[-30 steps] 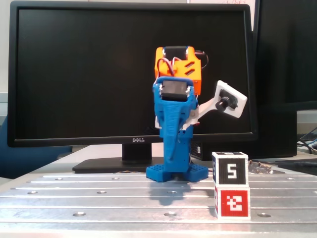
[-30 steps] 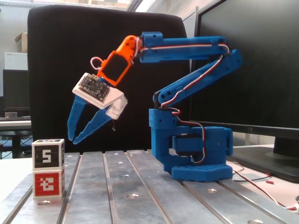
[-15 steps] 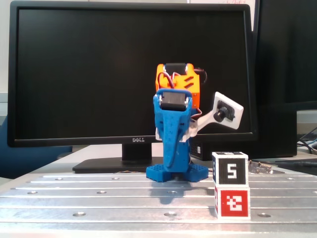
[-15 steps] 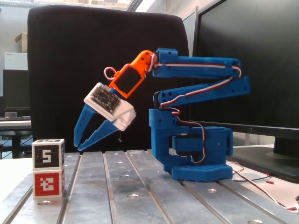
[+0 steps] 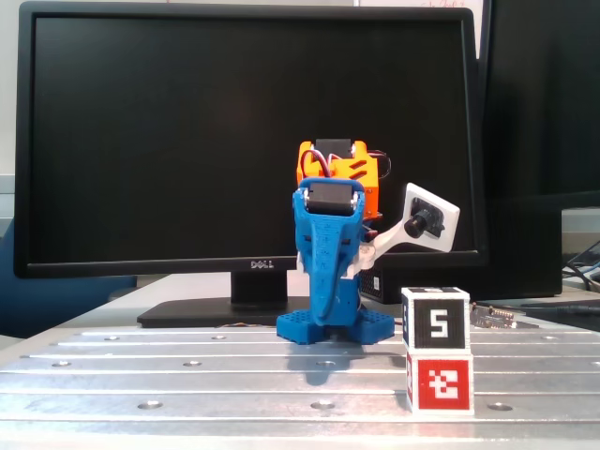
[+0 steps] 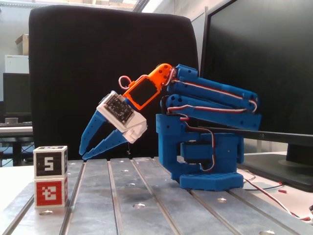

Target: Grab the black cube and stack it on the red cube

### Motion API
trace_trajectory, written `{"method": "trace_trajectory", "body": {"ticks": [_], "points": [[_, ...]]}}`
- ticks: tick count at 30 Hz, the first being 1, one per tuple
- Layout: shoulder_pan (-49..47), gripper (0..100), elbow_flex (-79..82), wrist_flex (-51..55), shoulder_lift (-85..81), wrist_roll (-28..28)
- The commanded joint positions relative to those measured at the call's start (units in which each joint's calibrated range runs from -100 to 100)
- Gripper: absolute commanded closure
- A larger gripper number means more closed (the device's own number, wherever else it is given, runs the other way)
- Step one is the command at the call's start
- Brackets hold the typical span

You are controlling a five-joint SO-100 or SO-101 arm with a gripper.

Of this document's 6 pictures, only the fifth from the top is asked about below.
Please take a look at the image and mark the tangled black cables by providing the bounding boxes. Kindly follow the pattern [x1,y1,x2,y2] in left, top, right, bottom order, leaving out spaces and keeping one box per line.
[562,241,600,288]

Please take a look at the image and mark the black power cable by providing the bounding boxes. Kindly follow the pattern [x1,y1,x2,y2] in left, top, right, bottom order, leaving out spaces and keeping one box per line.
[520,299,600,316]

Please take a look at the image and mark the small controller circuit board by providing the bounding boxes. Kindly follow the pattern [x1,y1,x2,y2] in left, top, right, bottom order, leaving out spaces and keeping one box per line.
[470,303,540,330]

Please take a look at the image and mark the large black side monitor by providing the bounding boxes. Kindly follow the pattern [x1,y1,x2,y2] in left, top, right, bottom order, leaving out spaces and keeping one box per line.
[477,0,600,210]

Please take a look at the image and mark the wrist camera on white mount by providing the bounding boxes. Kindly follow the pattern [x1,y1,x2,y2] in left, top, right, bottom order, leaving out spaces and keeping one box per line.
[346,182,461,282]

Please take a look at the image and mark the aluminium slotted base plate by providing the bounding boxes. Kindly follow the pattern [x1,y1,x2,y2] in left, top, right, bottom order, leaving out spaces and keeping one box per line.
[0,327,600,444]

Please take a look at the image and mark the red cube with white marker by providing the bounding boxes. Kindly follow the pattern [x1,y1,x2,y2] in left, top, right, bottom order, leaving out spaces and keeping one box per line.
[405,349,475,416]

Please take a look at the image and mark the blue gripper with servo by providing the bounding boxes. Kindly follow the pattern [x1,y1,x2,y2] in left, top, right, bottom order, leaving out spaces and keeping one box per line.
[292,175,368,327]

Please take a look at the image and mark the black Dell monitor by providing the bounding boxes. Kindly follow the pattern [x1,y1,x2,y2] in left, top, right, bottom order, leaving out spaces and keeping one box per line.
[13,0,488,329]

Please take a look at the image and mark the black cube with white marker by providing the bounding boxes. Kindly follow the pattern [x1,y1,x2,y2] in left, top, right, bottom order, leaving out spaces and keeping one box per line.
[400,286,472,351]

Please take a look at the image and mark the dark blue chair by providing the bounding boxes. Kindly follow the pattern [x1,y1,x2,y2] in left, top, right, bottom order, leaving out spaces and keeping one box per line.
[0,224,138,339]

